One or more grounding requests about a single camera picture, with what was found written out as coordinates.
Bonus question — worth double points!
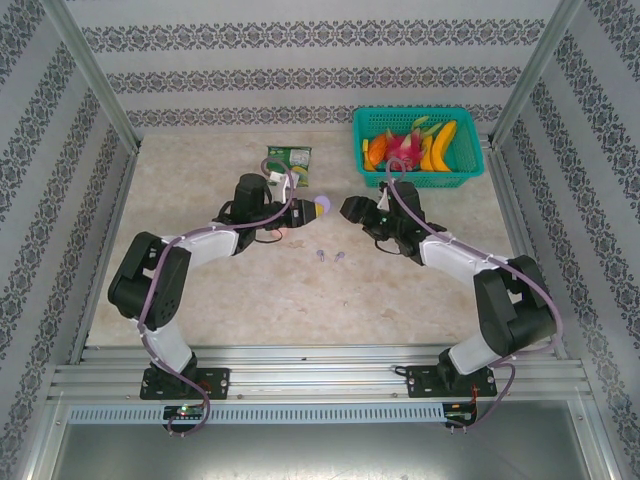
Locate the green snack bag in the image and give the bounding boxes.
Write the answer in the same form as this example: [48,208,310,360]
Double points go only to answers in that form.
[262,144,312,189]

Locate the orange mango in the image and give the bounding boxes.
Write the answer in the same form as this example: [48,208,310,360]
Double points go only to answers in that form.
[368,133,389,164]

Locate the small yellow banana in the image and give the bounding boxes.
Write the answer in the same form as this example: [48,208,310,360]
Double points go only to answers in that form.
[418,135,436,172]

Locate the pink dragon fruit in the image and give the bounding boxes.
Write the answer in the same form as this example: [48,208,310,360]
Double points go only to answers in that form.
[383,115,444,172]

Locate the large yellow banana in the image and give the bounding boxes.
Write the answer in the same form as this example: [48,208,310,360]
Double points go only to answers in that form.
[429,119,460,173]

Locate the teal plastic basket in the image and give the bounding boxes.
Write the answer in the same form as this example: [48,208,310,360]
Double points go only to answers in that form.
[352,106,486,190]

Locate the small controller board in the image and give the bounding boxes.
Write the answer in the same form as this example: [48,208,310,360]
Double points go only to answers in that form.
[444,402,479,422]
[163,404,206,421]

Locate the grey metal panel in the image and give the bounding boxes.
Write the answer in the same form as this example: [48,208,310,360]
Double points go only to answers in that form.
[29,399,616,480]

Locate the aluminium side rail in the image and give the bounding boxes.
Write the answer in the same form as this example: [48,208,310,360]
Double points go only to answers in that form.
[68,147,144,364]
[487,142,569,361]

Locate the aluminium mounting rail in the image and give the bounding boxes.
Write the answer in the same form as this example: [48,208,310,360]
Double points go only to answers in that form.
[47,343,589,404]

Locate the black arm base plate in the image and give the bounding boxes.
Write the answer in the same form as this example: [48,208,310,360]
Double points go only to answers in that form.
[405,364,496,399]
[139,367,231,401]

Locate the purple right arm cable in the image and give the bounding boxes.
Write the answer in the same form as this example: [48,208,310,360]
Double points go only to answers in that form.
[384,157,559,434]

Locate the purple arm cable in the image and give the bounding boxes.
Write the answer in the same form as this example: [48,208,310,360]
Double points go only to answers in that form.
[384,157,559,434]
[137,157,296,437]

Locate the slotted grey cable duct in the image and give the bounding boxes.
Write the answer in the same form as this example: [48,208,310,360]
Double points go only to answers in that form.
[67,403,446,425]

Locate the aluminium frame post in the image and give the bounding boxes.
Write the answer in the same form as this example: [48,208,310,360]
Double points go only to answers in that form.
[39,0,144,151]
[487,0,586,146]

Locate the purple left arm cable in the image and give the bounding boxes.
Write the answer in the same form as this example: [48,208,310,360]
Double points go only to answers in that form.
[137,157,296,437]

